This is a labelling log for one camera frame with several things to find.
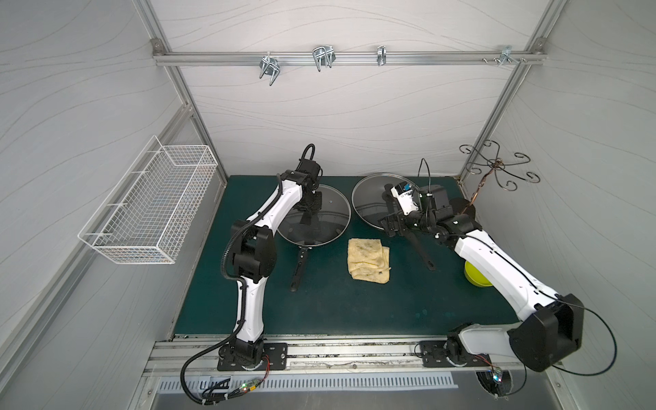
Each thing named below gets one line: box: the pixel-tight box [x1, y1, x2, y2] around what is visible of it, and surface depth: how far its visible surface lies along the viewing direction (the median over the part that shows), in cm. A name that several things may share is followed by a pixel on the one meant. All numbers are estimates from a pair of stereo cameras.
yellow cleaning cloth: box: [346, 237, 392, 285], surface depth 95 cm
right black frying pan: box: [353, 205, 437, 271], surface depth 73 cm
